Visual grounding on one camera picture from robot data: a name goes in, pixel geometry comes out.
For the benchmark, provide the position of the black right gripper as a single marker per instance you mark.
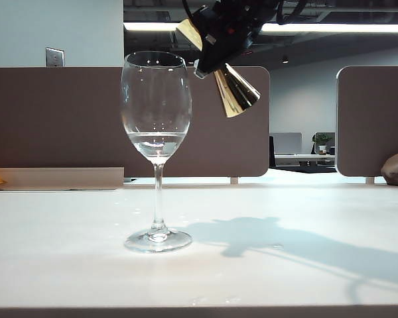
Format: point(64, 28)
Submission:
point(232, 20)

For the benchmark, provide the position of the gold double-ended jigger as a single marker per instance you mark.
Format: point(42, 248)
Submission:
point(238, 96)

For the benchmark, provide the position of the clear wine glass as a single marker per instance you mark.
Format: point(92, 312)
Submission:
point(156, 149)

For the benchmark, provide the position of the long ceiling light strip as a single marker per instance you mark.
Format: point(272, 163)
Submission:
point(146, 27)

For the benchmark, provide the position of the black office chair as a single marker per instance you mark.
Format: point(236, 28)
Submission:
point(272, 152)

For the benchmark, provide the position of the grey office desk screen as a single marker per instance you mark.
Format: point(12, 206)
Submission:
point(287, 143)

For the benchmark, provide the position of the white divider foot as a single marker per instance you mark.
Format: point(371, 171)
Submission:
point(234, 180)
point(369, 180)

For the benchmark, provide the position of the white office desk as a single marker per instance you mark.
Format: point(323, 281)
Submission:
point(305, 159)

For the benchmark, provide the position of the small potted green plant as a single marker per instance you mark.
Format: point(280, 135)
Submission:
point(323, 140)

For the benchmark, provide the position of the brown desk divider panel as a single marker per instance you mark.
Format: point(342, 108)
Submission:
point(53, 116)
point(371, 126)

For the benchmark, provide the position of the metal wall switch plate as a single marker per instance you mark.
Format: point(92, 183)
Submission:
point(55, 57)

